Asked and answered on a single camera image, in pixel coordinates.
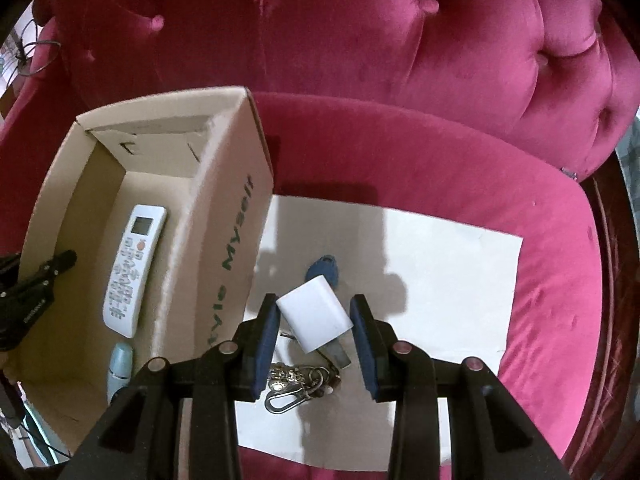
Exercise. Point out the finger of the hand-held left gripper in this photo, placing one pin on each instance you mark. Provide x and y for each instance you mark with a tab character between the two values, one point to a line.
55	266

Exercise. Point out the grey patterned cloth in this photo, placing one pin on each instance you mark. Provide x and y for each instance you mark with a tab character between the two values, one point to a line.
631	145

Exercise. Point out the white remote control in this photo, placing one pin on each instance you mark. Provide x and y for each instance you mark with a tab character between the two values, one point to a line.
132	270

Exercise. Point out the light blue bottle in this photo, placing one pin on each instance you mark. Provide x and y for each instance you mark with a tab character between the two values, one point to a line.
120	367

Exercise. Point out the blue key fob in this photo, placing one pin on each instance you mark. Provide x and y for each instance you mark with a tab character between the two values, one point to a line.
325	270

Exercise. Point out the white paper sheet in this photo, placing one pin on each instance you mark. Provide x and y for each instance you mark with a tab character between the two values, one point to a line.
450	310

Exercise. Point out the white charger adapter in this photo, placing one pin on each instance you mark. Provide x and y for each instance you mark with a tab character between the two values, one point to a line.
315	315

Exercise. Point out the key bunch with carabiner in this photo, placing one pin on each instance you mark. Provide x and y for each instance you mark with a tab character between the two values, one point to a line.
300	380

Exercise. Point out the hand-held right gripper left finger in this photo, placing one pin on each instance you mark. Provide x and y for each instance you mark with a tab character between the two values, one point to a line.
267	350

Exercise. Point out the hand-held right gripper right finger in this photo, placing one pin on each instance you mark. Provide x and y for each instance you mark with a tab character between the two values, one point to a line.
368	355

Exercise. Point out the pink tufted velvet armchair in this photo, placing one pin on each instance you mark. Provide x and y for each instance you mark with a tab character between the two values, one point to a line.
425	110

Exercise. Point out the cardboard box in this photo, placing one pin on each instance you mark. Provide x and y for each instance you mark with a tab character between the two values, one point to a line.
225	210

